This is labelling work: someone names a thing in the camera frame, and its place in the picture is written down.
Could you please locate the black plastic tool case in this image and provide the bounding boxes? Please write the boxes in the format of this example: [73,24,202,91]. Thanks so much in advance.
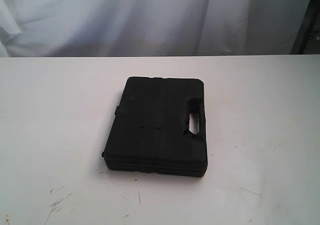
[102,76,208,178]

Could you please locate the white backdrop cloth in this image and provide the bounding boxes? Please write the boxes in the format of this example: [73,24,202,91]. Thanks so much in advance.
[0,0,310,57]

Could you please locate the dark metal stand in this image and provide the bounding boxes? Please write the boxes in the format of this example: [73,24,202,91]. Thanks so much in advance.
[290,0,320,55]

